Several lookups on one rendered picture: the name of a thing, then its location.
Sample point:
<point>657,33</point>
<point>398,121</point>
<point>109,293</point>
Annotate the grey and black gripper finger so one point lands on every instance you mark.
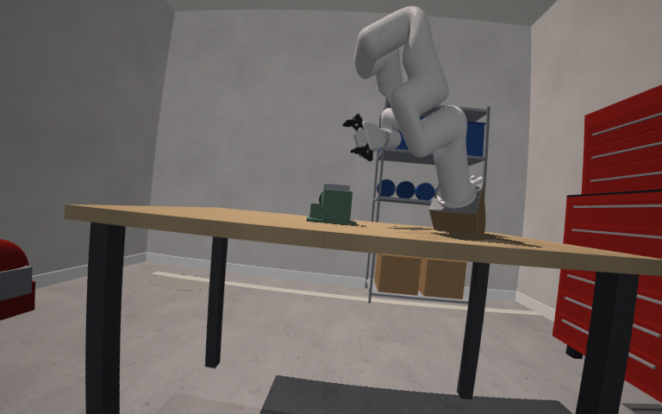
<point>363,151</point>
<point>350,123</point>

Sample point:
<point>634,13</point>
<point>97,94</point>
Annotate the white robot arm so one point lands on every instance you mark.
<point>426,88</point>

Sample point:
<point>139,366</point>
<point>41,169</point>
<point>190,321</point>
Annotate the green slide mechanism with black handwheel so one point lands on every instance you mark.
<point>336,207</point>

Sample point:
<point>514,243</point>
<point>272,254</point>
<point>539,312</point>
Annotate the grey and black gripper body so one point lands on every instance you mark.
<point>371,134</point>

